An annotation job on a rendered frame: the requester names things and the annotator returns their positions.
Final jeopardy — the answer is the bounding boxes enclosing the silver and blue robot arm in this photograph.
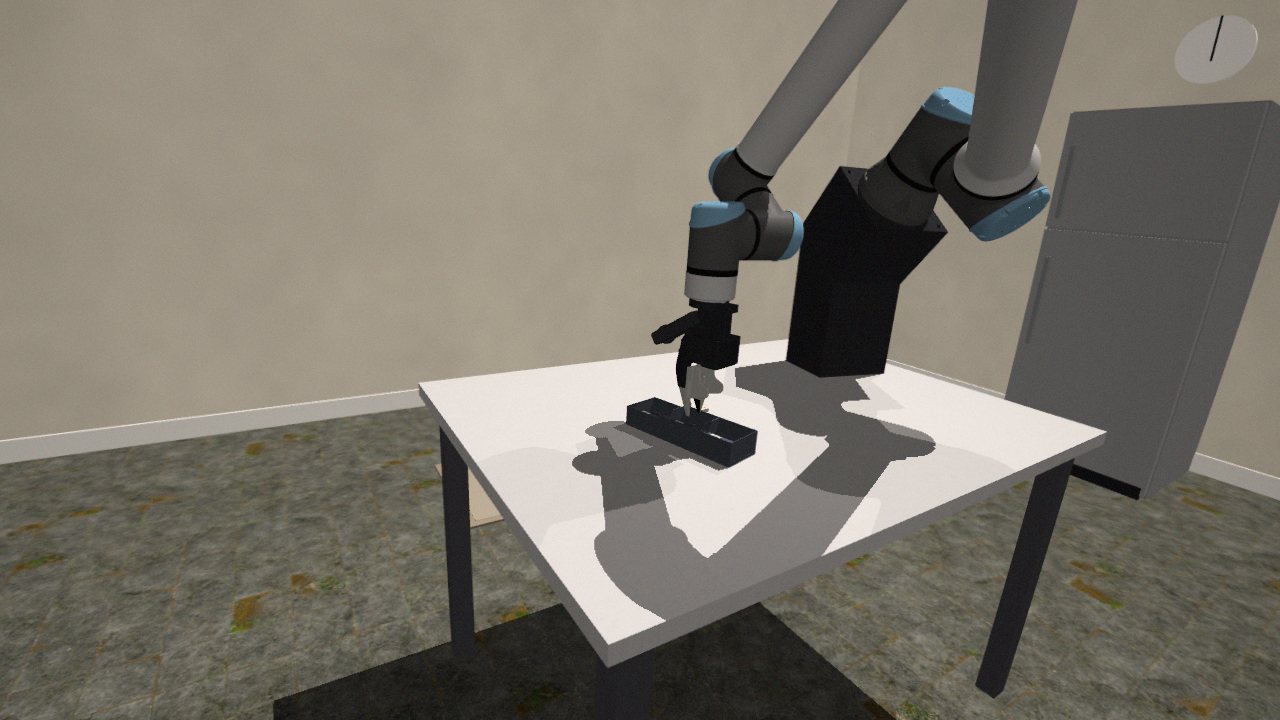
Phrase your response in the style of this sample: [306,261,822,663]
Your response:
[684,0,1078,304]

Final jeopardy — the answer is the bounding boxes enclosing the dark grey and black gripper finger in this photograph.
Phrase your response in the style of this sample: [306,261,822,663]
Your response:
[694,364,723,413]
[676,345,709,416]

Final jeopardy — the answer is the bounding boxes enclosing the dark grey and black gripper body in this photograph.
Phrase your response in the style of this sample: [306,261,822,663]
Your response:
[680,299,741,370]

